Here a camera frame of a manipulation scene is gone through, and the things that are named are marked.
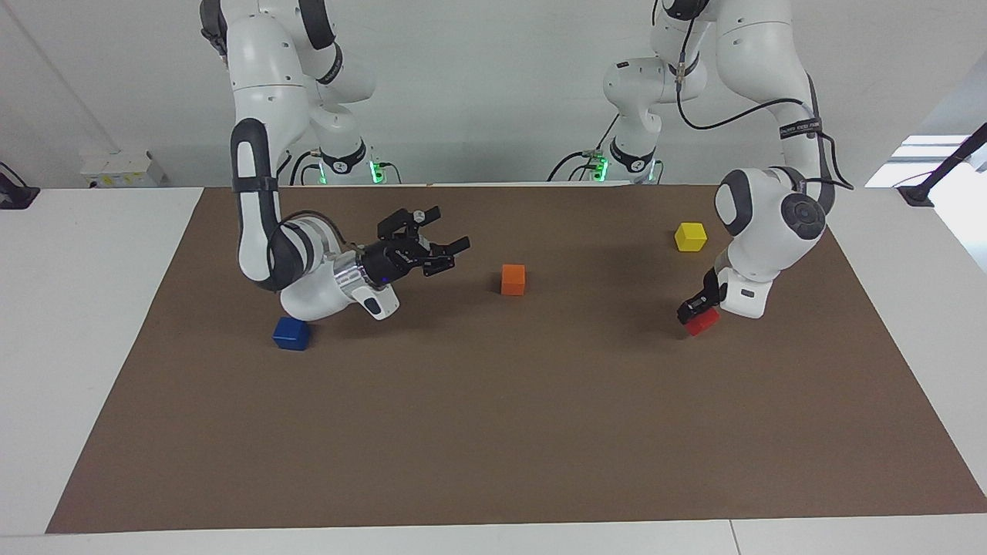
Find black camera stand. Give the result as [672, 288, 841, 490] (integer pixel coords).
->
[897, 122, 987, 207]

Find black table clamp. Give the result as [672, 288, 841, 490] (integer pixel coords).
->
[0, 162, 41, 210]

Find black base cables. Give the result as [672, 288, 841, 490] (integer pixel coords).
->
[547, 114, 620, 184]
[274, 150, 403, 187]

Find brown table mat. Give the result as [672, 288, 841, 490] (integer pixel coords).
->
[46, 183, 987, 534]

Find white wall box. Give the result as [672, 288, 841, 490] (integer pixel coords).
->
[79, 150, 167, 188]

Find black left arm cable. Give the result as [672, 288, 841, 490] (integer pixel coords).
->
[654, 0, 855, 190]

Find blue wooden block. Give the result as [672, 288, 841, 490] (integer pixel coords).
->
[272, 317, 311, 352]

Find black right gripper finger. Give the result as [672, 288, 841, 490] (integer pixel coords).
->
[378, 206, 442, 240]
[420, 237, 471, 277]

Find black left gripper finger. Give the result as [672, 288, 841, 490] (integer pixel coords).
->
[677, 293, 714, 325]

